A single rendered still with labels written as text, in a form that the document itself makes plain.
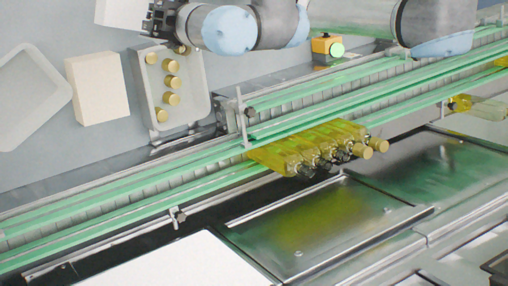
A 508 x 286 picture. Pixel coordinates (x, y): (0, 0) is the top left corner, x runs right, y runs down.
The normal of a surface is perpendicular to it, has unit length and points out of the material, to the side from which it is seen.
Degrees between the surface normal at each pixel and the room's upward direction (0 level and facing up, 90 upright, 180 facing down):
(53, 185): 90
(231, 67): 0
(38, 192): 90
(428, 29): 74
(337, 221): 90
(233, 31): 0
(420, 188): 91
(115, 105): 0
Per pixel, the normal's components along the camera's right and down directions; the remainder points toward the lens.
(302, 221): -0.13, -0.92
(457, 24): 0.11, 0.29
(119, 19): 0.52, 0.25
